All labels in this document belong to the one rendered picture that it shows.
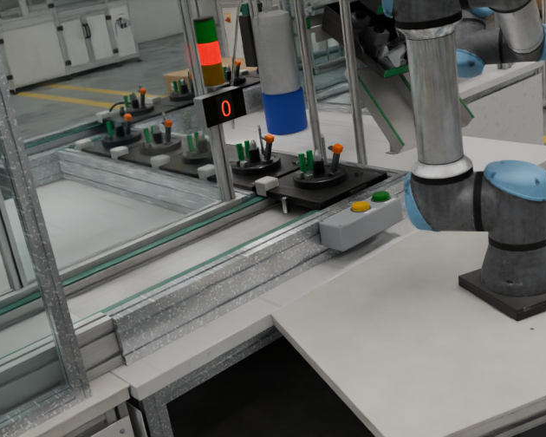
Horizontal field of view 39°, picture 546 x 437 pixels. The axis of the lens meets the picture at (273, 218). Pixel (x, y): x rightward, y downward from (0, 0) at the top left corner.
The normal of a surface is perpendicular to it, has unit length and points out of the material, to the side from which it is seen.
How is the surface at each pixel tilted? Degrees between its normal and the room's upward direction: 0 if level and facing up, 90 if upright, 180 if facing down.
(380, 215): 90
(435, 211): 94
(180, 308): 90
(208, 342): 0
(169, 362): 0
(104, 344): 90
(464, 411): 0
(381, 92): 45
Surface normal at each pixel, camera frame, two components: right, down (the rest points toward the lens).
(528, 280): -0.11, 0.07
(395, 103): 0.26, -0.49
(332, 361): -0.15, -0.92
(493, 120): 0.66, 0.18
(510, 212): -0.38, 0.38
